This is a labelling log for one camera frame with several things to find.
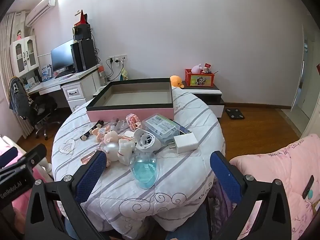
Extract white charger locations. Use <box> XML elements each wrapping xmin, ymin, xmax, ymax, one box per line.
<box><xmin>169</xmin><ymin>132</ymin><xmax>199</xmax><ymax>155</ymax></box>

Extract white desk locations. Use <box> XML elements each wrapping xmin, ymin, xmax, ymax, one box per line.
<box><xmin>24</xmin><ymin>64</ymin><xmax>105</xmax><ymax>113</ymax></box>

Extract purple printed cloth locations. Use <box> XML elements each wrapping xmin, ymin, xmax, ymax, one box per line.
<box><xmin>206</xmin><ymin>180</ymin><xmax>237</xmax><ymax>230</ymax></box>

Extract orange plush toy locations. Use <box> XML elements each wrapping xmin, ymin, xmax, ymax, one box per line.
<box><xmin>170</xmin><ymin>75</ymin><xmax>185</xmax><ymax>89</ymax></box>

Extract orange cap bottle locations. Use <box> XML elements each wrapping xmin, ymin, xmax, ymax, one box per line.
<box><xmin>99</xmin><ymin>65</ymin><xmax>107</xmax><ymax>85</ymax></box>

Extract black box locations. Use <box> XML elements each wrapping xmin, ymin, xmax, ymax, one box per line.
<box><xmin>73</xmin><ymin>23</ymin><xmax>92</xmax><ymax>41</ymax></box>

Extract white wardrobe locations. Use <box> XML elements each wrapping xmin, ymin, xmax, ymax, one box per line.
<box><xmin>304</xmin><ymin>110</ymin><xmax>320</xmax><ymax>140</ymax></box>

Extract white bear figure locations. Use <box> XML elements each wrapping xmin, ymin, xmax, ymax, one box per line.
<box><xmin>117</xmin><ymin>140</ymin><xmax>137</xmax><ymax>167</ymax></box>

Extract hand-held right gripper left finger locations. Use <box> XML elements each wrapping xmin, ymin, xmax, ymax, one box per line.
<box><xmin>24</xmin><ymin>150</ymin><xmax>110</xmax><ymax>240</ymax></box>

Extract red paper bag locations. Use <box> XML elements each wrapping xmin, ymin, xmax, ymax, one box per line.
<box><xmin>74</xmin><ymin>9</ymin><xmax>88</xmax><ymax>27</ymax></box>

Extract pink printed quilt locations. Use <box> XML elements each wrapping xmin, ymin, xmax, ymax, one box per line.
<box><xmin>229</xmin><ymin>134</ymin><xmax>320</xmax><ymax>240</ymax></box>

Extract black bathroom scale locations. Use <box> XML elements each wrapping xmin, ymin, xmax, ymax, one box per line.
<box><xmin>225</xmin><ymin>108</ymin><xmax>245</xmax><ymax>120</ymax></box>

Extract clear plastic box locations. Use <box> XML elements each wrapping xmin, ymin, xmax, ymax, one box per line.
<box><xmin>142</xmin><ymin>114</ymin><xmax>184</xmax><ymax>145</ymax></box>

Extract pink storage box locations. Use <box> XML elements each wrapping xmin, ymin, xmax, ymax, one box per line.
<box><xmin>86</xmin><ymin>78</ymin><xmax>175</xmax><ymax>122</ymax></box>

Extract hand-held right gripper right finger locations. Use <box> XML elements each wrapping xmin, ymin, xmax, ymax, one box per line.
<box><xmin>209</xmin><ymin>151</ymin><xmax>293</xmax><ymax>240</ymax></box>

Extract clear plastic piece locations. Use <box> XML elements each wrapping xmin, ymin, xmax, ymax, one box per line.
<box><xmin>109</xmin><ymin>118</ymin><xmax>127</xmax><ymax>132</ymax></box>

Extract black white low cabinet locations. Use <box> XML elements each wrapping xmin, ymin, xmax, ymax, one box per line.
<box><xmin>182</xmin><ymin>81</ymin><xmax>225</xmax><ymax>119</ymax></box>

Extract black remote control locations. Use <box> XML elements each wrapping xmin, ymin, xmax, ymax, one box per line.
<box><xmin>302</xmin><ymin>175</ymin><xmax>315</xmax><ymax>200</ymax></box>

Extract white air conditioner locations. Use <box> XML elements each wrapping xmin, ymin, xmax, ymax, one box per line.
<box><xmin>26</xmin><ymin>0</ymin><xmax>57</xmax><ymax>27</ymax></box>

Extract white glass door cabinet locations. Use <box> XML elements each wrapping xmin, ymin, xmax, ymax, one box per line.
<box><xmin>9</xmin><ymin>35</ymin><xmax>40</xmax><ymax>78</ymax></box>

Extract white round device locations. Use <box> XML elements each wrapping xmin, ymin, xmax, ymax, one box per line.
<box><xmin>134</xmin><ymin>128</ymin><xmax>162</xmax><ymax>153</ymax></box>

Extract blue liquid glass bottle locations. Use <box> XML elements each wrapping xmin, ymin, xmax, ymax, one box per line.
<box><xmin>130</xmin><ymin>152</ymin><xmax>158</xmax><ymax>189</ymax></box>

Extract grey jacket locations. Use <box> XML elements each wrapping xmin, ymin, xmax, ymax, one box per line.
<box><xmin>9</xmin><ymin>76</ymin><xmax>32</xmax><ymax>117</ymax></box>

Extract black speakers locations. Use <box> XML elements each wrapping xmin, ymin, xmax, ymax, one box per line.
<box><xmin>70</xmin><ymin>39</ymin><xmax>97</xmax><ymax>72</ymax></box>

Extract red crate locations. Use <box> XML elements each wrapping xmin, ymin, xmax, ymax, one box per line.
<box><xmin>185</xmin><ymin>68</ymin><xmax>215</xmax><ymax>87</ymax></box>

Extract black computer monitor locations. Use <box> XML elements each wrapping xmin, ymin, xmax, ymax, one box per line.
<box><xmin>50</xmin><ymin>39</ymin><xmax>75</xmax><ymax>74</ymax></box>

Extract white wall outlets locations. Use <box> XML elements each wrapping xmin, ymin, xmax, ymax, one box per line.
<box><xmin>109</xmin><ymin>55</ymin><xmax>128</xmax><ymax>64</ymax></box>

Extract white round figure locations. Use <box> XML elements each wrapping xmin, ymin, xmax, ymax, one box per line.
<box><xmin>103</xmin><ymin>142</ymin><xmax>121</xmax><ymax>162</ymax></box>

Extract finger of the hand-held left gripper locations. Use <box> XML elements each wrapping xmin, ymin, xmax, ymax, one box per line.
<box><xmin>0</xmin><ymin>144</ymin><xmax>47</xmax><ymax>178</ymax></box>

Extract pink block toy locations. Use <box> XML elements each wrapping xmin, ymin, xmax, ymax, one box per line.
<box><xmin>126</xmin><ymin>114</ymin><xmax>143</xmax><ymax>130</ymax></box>

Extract blue white box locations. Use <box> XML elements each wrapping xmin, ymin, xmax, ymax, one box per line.
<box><xmin>41</xmin><ymin>65</ymin><xmax>53</xmax><ymax>80</ymax></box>

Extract pink rabbit doll figure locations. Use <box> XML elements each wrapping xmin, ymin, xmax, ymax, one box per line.
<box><xmin>91</xmin><ymin>127</ymin><xmax>126</xmax><ymax>146</ymax></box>

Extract black office chair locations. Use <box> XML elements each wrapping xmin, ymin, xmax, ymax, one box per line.
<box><xmin>9</xmin><ymin>76</ymin><xmax>62</xmax><ymax>140</ymax></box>

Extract white bed post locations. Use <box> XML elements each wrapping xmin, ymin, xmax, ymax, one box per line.
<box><xmin>41</xmin><ymin>159</ymin><xmax>54</xmax><ymax>178</ymax></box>

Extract white door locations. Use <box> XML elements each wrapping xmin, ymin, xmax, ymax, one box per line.
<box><xmin>291</xmin><ymin>25</ymin><xmax>320</xmax><ymax>120</ymax></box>

